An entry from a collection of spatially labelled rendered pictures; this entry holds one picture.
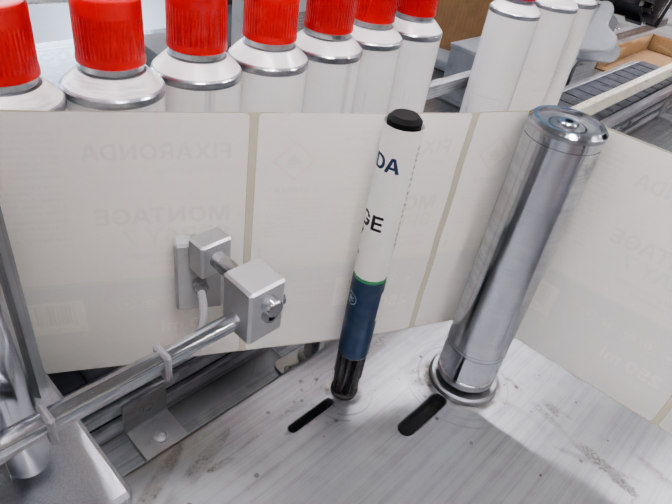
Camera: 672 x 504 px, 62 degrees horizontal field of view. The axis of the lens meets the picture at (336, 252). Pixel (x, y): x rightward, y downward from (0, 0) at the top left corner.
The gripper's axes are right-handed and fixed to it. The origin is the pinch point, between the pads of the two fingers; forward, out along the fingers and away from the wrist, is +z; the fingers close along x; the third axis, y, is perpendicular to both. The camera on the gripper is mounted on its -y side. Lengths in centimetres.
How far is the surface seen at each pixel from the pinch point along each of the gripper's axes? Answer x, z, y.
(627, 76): 34.2, -10.6, -1.0
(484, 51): -19.2, 6.5, -0.5
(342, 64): -43.4, 16.1, 3.2
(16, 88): -61, 25, 2
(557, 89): -3.4, 3.9, 2.6
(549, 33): -12.4, 0.8, 1.8
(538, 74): -10.0, 4.6, 2.2
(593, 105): 5.8, 2.1, 4.8
